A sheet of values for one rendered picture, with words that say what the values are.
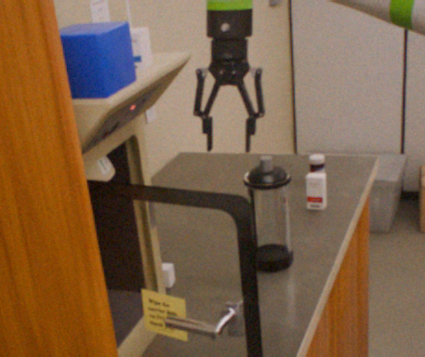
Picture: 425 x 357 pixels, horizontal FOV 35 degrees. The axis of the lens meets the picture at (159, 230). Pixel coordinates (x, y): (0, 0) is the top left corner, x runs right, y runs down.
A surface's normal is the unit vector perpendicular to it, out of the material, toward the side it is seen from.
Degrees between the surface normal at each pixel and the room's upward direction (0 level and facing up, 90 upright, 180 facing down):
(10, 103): 90
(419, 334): 0
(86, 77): 90
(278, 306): 0
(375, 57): 90
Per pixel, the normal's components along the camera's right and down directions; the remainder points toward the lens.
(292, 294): -0.12, -0.90
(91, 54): -0.40, 0.44
